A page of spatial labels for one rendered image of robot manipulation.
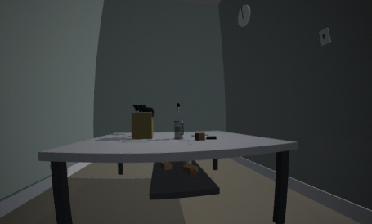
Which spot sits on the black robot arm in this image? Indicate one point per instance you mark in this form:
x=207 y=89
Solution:
x=148 y=109

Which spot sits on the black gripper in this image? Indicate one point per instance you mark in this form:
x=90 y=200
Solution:
x=139 y=107

